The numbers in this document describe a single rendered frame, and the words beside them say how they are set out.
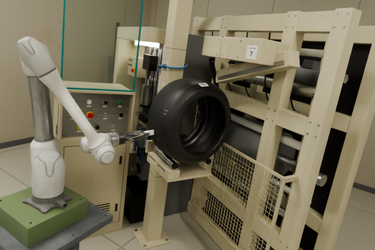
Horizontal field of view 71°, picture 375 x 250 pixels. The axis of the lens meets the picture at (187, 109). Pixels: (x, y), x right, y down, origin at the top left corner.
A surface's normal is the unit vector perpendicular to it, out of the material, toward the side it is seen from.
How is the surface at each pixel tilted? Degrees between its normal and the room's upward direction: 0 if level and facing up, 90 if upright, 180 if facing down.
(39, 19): 90
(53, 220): 90
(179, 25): 90
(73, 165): 90
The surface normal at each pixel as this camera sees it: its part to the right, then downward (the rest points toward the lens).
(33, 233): 0.85, 0.23
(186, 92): 0.11, -0.43
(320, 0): -0.51, 0.11
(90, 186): 0.51, 0.26
